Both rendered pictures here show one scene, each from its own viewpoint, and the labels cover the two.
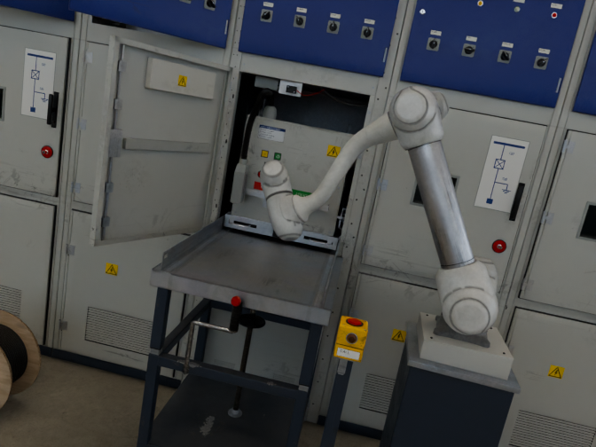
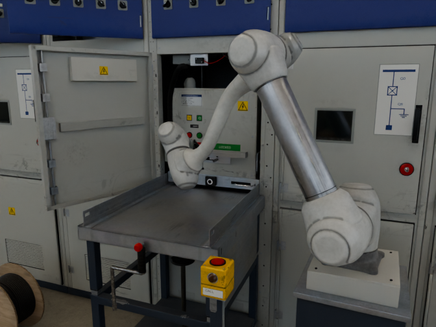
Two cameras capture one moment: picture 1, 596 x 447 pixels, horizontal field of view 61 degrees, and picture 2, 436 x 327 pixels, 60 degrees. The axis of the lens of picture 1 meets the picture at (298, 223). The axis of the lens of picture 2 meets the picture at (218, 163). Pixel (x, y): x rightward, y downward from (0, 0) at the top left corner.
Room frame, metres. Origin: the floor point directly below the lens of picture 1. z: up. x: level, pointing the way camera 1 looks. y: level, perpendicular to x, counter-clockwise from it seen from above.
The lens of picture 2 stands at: (0.35, -0.48, 1.43)
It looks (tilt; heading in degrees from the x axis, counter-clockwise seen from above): 12 degrees down; 15
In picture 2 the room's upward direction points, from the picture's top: straight up
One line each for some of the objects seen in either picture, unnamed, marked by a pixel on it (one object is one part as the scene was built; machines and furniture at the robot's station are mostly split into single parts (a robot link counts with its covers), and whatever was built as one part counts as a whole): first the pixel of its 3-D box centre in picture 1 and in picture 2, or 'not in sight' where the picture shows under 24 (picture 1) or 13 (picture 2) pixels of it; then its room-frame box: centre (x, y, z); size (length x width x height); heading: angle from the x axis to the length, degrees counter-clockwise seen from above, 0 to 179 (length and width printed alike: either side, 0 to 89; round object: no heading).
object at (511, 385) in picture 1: (457, 353); (353, 280); (1.66, -0.63, 0.74); 0.35 x 0.35 x 0.02; 81
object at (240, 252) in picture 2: (246, 351); (183, 285); (1.93, 0.11, 0.46); 0.64 x 0.58 x 0.66; 174
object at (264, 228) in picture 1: (280, 231); (213, 179); (2.33, 0.07, 0.89); 0.54 x 0.05 x 0.06; 84
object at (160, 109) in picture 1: (165, 147); (101, 125); (2.06, 0.58, 1.21); 0.63 x 0.07 x 0.74; 150
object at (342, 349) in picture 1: (350, 338); (217, 277); (1.37, -0.21, 0.85); 0.08 x 0.08 x 0.10; 84
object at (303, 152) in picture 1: (290, 178); (211, 134); (2.31, 0.07, 1.15); 0.48 x 0.01 x 0.48; 84
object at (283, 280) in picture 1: (260, 269); (181, 215); (1.93, 0.11, 0.82); 0.68 x 0.62 x 0.06; 174
